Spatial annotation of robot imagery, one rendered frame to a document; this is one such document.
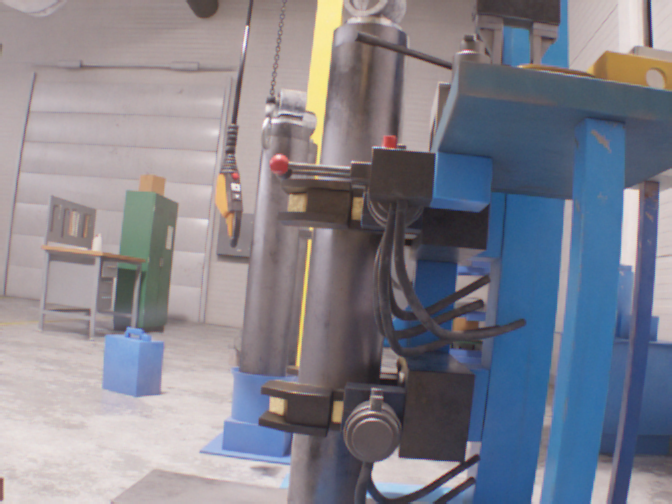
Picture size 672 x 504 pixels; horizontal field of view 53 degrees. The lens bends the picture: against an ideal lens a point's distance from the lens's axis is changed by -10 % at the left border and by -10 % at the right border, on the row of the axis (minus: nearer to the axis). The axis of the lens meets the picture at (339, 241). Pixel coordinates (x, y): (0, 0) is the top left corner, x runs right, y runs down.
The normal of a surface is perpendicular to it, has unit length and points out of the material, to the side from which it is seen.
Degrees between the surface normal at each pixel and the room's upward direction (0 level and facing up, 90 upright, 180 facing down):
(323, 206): 90
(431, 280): 90
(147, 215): 90
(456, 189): 90
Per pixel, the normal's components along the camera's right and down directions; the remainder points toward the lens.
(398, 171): -0.06, -0.07
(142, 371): 0.91, 0.06
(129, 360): -0.41, -0.11
